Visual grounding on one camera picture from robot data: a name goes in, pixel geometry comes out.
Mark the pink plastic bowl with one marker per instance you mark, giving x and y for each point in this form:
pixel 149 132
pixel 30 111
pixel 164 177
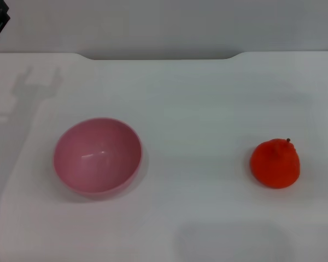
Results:
pixel 98 163

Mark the orange fruit with stem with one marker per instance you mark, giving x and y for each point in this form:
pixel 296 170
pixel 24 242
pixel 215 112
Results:
pixel 274 166

